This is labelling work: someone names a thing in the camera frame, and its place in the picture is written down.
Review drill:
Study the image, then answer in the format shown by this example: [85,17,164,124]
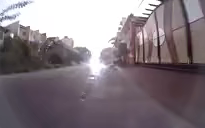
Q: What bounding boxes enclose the distant trees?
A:
[99,46,120,66]

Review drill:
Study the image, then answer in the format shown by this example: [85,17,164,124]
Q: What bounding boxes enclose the grey asphalt road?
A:
[0,63,205,128]

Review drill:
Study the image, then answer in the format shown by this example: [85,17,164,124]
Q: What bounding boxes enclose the panelled fence with dark posts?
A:
[132,0,205,73]

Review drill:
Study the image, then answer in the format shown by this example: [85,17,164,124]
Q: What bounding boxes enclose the row of bushes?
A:
[0,35,92,76]

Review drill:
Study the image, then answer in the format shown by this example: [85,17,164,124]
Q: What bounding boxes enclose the row of pale buildings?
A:
[0,20,75,51]

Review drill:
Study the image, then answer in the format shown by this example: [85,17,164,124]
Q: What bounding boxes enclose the overhanging tree branches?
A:
[0,0,35,25]

